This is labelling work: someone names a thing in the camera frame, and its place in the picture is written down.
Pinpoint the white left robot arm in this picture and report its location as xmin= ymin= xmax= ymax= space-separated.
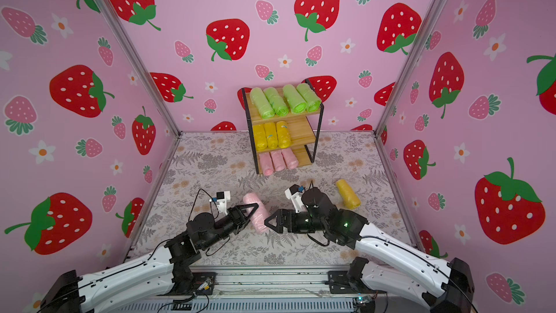
xmin=39 ymin=203 xmax=259 ymax=312

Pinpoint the light green roll with label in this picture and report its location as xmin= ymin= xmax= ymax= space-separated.
xmin=264 ymin=87 xmax=289 ymax=117

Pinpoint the wooden three-tier black-frame shelf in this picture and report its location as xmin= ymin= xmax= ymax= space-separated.
xmin=237 ymin=77 xmax=326 ymax=177

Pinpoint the pink roll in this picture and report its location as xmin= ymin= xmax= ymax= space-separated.
xmin=281 ymin=148 xmax=299 ymax=170
xmin=259 ymin=152 xmax=275 ymax=176
xmin=270 ymin=150 xmax=287 ymax=172
xmin=243 ymin=193 xmax=269 ymax=234

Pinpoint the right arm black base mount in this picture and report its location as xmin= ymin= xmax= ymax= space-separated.
xmin=324 ymin=256 xmax=385 ymax=294

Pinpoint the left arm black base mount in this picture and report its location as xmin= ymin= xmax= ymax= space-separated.
xmin=166 ymin=266 xmax=217 ymax=297

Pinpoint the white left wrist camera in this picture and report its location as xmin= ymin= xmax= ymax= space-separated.
xmin=211 ymin=191 xmax=231 ymax=215

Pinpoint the yellow roll with teal label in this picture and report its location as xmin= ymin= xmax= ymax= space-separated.
xmin=276 ymin=121 xmax=292 ymax=149

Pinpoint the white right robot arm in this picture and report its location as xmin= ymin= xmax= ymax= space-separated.
xmin=264 ymin=187 xmax=476 ymax=312

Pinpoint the aluminium front rail frame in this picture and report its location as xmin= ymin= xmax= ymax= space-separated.
xmin=108 ymin=264 xmax=457 ymax=313

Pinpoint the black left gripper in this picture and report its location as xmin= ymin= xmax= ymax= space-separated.
xmin=199 ymin=203 xmax=256 ymax=253

